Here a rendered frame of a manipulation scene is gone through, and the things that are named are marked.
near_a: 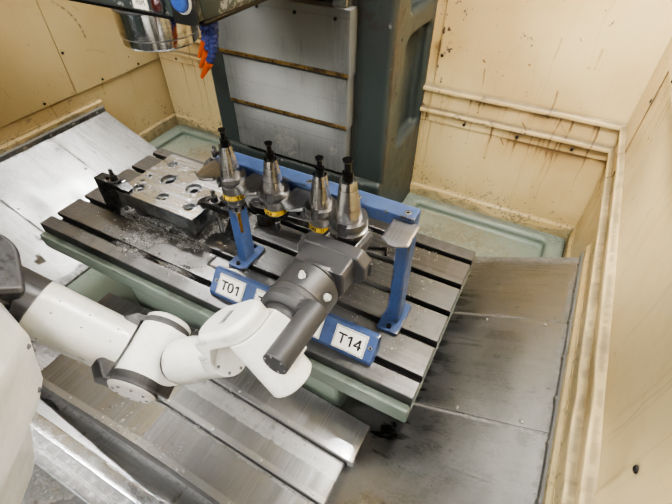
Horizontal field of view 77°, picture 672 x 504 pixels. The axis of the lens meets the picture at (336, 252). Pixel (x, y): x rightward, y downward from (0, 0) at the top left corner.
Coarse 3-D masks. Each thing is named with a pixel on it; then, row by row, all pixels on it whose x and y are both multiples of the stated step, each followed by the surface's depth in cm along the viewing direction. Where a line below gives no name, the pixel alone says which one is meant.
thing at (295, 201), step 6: (294, 192) 87; (300, 192) 87; (306, 192) 87; (288, 198) 85; (294, 198) 85; (300, 198) 85; (306, 198) 85; (282, 204) 84; (288, 204) 84; (294, 204) 84; (300, 204) 84; (288, 210) 83; (294, 210) 83; (300, 210) 83
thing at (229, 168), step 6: (222, 150) 85; (228, 150) 85; (222, 156) 86; (228, 156) 86; (234, 156) 87; (222, 162) 86; (228, 162) 86; (234, 162) 87; (222, 168) 87; (228, 168) 87; (234, 168) 88; (222, 174) 88; (228, 174) 88; (234, 174) 88
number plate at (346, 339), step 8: (336, 328) 95; (344, 328) 94; (336, 336) 95; (344, 336) 94; (352, 336) 94; (360, 336) 93; (336, 344) 95; (344, 344) 94; (352, 344) 94; (360, 344) 93; (352, 352) 94; (360, 352) 93
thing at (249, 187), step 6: (252, 174) 91; (258, 174) 91; (246, 180) 90; (252, 180) 90; (258, 180) 90; (240, 186) 88; (246, 186) 88; (252, 186) 88; (258, 186) 88; (240, 192) 87; (246, 192) 87; (252, 192) 87; (258, 192) 87
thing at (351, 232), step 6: (330, 216) 67; (366, 216) 67; (330, 222) 66; (336, 222) 66; (360, 222) 66; (366, 222) 66; (330, 228) 68; (336, 228) 66; (342, 228) 66; (348, 228) 65; (354, 228) 65; (360, 228) 66; (366, 228) 68; (336, 234) 67; (342, 234) 67; (348, 234) 66; (354, 234) 66; (360, 234) 67; (348, 240) 66; (354, 240) 67
